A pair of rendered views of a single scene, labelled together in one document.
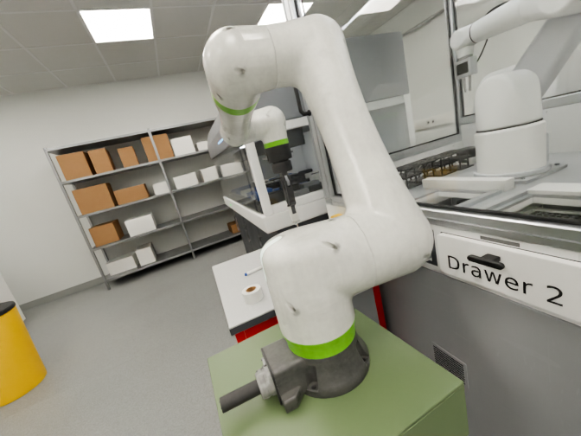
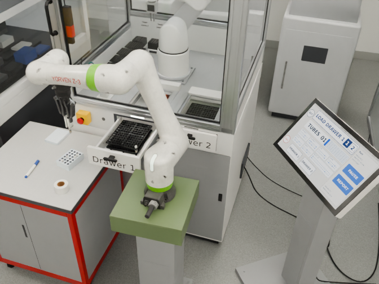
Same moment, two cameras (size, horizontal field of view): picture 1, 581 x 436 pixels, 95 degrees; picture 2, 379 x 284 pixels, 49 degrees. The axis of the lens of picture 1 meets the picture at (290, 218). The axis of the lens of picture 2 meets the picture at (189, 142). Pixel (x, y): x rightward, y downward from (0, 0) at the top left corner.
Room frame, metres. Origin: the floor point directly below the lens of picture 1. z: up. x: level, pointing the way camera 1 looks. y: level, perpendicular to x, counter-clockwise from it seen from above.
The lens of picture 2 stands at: (-0.50, 1.08, 2.25)
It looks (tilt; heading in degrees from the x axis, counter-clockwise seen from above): 38 degrees down; 304
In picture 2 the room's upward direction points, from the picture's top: 2 degrees clockwise
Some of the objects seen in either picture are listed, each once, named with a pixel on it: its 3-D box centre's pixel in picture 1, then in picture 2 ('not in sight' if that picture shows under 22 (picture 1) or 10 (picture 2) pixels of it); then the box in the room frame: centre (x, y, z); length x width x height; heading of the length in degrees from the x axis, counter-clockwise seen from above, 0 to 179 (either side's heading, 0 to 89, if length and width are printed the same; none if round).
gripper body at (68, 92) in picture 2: (284, 173); (64, 95); (1.02, -0.02, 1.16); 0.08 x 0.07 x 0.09; 7
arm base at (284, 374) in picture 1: (295, 361); (155, 195); (0.39, 0.05, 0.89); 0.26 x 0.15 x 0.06; 107
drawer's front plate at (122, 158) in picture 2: not in sight; (114, 159); (0.73, -0.03, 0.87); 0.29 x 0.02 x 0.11; 18
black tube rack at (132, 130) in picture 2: not in sight; (129, 138); (0.79, -0.23, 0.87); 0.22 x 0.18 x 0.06; 108
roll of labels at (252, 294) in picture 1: (252, 293); (61, 186); (0.88, 0.20, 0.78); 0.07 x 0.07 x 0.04
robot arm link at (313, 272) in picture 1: (315, 281); (160, 165); (0.41, -0.01, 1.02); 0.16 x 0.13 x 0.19; 101
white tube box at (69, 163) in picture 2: not in sight; (70, 159); (1.00, 0.03, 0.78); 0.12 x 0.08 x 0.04; 97
